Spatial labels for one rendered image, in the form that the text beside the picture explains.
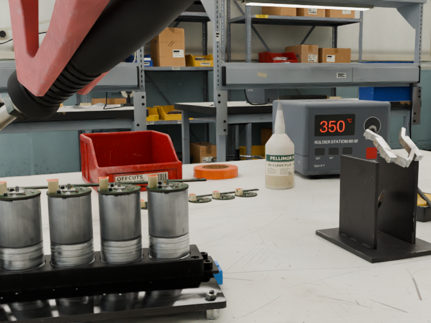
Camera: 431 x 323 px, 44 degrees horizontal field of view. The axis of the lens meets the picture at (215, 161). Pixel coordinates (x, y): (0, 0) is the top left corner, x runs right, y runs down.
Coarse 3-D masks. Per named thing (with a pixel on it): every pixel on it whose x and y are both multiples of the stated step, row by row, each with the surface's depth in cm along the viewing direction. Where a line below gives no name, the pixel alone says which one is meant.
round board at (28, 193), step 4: (12, 188) 30; (8, 192) 29; (24, 192) 30; (28, 192) 30; (32, 192) 30; (36, 192) 30; (40, 192) 30; (0, 196) 29; (4, 196) 29; (8, 196) 29; (20, 196) 29; (24, 196) 29; (28, 196) 29; (32, 196) 29; (36, 196) 29
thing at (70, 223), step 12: (48, 204) 30; (60, 204) 29; (72, 204) 29; (84, 204) 30; (60, 216) 29; (72, 216) 29; (84, 216) 30; (60, 228) 29; (72, 228) 29; (84, 228) 30; (60, 240) 29; (72, 240) 29; (84, 240) 30; (60, 252) 29; (72, 252) 29; (84, 252) 30; (60, 264) 30; (72, 264) 30; (84, 264) 30
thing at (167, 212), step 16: (160, 192) 30; (176, 192) 30; (160, 208) 30; (176, 208) 30; (160, 224) 30; (176, 224) 30; (160, 240) 30; (176, 240) 31; (160, 256) 31; (176, 256) 31
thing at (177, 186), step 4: (160, 184) 32; (176, 184) 32; (180, 184) 31; (184, 184) 32; (148, 188) 30; (152, 188) 30; (156, 188) 30; (160, 188) 30; (164, 188) 30; (172, 188) 30; (176, 188) 30; (180, 188) 30; (184, 188) 30
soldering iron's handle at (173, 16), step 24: (120, 0) 19; (144, 0) 18; (168, 0) 18; (192, 0) 18; (96, 24) 19; (120, 24) 19; (144, 24) 19; (168, 24) 19; (96, 48) 20; (120, 48) 20; (72, 72) 21; (96, 72) 21; (24, 96) 22; (48, 96) 22
